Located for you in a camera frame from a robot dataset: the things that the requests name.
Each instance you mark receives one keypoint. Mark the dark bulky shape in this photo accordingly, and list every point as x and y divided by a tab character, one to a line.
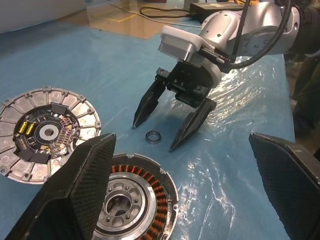
307	100

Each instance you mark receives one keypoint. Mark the white backdrop board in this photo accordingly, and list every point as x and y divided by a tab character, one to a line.
37	12

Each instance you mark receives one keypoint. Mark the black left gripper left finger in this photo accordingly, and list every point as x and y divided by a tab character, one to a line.
75	195

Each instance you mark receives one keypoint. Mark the black power adapter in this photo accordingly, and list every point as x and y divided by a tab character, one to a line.
212	7

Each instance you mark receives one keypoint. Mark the motor housing with copper windings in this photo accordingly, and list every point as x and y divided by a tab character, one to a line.
150	200

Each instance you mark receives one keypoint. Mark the blue plastic table cover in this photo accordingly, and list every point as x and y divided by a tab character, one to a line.
100	62

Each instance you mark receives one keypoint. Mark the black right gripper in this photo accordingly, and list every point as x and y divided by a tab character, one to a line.
190	80

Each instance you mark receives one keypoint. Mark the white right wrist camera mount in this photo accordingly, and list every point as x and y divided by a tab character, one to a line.
180	32

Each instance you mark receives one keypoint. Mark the silver ribbed motor lid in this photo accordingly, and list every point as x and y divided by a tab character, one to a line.
25	105

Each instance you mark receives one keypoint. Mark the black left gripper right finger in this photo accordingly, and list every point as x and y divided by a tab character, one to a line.
292	185

